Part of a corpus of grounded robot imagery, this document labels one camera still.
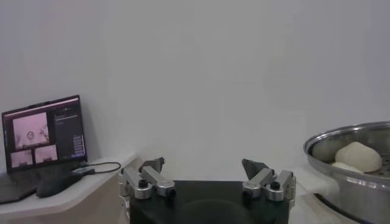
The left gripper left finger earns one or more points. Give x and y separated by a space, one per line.
152 179

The steel steamer pot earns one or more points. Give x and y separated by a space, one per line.
317 181

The black computer mouse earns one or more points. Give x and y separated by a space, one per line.
58 184

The white steamed baozi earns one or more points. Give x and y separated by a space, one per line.
358 156

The perforated stainless steamer basket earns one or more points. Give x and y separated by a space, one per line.
365 194

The small black usb hub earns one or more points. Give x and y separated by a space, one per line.
83 171

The black laptop dark screen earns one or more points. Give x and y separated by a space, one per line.
64 134

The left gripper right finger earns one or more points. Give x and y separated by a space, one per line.
259 182

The white side desk rounded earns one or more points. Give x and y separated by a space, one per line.
100 179

